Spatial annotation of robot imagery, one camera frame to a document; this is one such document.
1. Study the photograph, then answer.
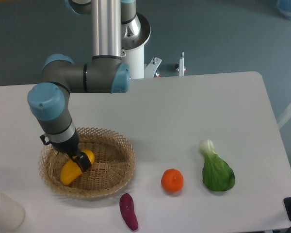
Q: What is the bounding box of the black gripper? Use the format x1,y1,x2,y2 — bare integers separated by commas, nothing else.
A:
40,132,92,172

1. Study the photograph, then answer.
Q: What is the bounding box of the yellow mango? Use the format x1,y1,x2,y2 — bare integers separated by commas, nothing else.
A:
60,150,95,185

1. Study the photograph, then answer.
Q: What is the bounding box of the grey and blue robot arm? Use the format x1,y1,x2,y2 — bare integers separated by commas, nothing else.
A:
27,0,137,171

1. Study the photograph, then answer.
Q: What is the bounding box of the woven bamboo basket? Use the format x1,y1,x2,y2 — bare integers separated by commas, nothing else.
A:
39,128,135,198

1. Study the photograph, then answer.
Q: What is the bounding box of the purple sweet potato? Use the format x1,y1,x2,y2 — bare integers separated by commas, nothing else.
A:
119,193,139,231

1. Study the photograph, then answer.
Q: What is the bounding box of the orange tangerine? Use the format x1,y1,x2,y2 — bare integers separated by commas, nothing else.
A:
161,168,184,193

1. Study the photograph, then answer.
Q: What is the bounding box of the green bok choy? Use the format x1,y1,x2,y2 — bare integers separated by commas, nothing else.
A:
198,139,235,192

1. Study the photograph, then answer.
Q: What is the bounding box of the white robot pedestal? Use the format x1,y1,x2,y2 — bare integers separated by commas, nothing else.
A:
121,13,162,79

